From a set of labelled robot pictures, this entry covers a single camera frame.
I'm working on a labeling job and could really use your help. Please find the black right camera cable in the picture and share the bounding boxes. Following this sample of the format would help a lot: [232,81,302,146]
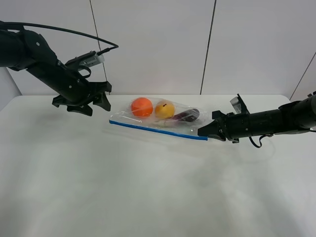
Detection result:
[248,129,316,149]

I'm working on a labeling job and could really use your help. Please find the dark purple eggplant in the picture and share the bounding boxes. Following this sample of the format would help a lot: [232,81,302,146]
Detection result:
[171,108,200,122]

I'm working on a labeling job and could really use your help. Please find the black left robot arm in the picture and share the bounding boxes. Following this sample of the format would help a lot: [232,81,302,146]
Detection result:
[0,30,112,116]

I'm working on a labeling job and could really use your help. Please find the orange fruit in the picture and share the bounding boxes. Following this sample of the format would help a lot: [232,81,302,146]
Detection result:
[130,97,153,117]

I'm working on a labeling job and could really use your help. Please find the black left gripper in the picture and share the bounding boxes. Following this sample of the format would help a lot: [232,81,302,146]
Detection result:
[52,81,112,116]

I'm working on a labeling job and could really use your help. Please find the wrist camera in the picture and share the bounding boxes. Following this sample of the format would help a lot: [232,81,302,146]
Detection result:
[230,94,249,114]
[65,51,104,72]

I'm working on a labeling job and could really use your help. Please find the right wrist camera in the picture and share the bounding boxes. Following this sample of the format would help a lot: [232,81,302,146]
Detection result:
[230,94,249,114]

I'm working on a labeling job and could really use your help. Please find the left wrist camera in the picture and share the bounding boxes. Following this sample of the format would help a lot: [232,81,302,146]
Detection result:
[65,51,104,72]

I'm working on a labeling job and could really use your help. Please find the clear zip bag blue seal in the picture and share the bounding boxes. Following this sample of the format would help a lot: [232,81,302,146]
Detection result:
[109,97,212,141]

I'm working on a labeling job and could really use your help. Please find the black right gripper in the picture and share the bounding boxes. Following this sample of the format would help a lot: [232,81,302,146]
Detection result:
[197,111,252,143]

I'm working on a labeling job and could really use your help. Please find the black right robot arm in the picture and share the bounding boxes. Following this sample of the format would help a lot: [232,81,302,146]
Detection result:
[197,93,316,148]

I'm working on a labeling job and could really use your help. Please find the yellow pear fruit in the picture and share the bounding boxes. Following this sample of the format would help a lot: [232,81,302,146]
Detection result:
[155,100,175,119]

